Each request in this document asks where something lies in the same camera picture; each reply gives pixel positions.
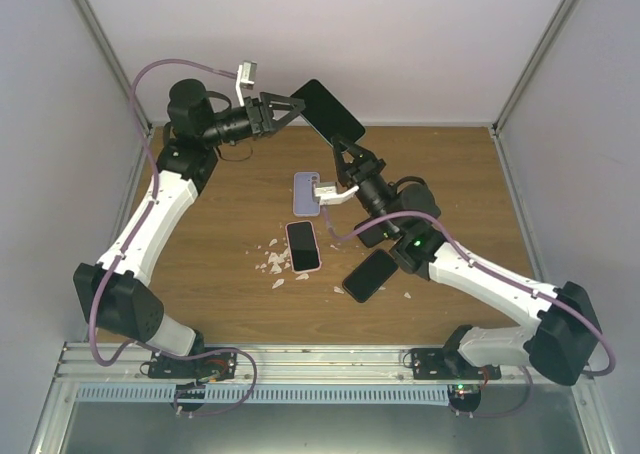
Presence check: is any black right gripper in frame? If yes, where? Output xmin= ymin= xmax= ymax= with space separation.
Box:
xmin=332 ymin=135 xmax=399 ymax=240

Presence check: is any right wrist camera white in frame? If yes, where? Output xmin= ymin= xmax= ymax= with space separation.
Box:
xmin=312 ymin=182 xmax=359 ymax=207

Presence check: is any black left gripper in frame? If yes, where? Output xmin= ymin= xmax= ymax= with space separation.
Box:
xmin=203 ymin=92 xmax=306 ymax=147

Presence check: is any aluminium rail frame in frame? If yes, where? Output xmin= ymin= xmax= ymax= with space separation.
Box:
xmin=30 ymin=343 xmax=619 ymax=453

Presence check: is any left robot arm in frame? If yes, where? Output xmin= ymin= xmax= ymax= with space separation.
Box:
xmin=73 ymin=79 xmax=305 ymax=378

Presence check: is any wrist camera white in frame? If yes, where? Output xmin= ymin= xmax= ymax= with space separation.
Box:
xmin=235 ymin=61 xmax=257 ymax=106
xmin=312 ymin=182 xmax=359 ymax=207

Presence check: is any lavender phone case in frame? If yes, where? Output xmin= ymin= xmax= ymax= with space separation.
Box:
xmin=292 ymin=171 xmax=320 ymax=217

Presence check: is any black phone lower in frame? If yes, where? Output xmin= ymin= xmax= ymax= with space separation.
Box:
xmin=342 ymin=249 xmax=398 ymax=303

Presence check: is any black phone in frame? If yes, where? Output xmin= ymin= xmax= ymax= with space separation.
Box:
xmin=357 ymin=225 xmax=387 ymax=248
xmin=342 ymin=249 xmax=398 ymax=303

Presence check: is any grey slotted cable duct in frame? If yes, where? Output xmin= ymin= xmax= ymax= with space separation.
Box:
xmin=76 ymin=383 xmax=449 ymax=407

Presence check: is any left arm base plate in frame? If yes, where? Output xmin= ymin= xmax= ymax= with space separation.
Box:
xmin=140 ymin=352 xmax=238 ymax=414

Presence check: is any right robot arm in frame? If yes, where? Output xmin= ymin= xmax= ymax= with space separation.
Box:
xmin=319 ymin=136 xmax=605 ymax=386

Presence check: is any phone in pink case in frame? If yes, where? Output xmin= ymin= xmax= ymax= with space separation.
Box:
xmin=285 ymin=221 xmax=321 ymax=274

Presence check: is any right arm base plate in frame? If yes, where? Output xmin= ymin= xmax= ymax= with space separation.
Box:
xmin=399 ymin=344 xmax=503 ymax=418

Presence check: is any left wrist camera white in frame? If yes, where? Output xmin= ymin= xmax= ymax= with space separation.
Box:
xmin=235 ymin=61 xmax=257 ymax=106

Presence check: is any black phone upper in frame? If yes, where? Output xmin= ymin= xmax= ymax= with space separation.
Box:
xmin=357 ymin=225 xmax=387 ymax=248

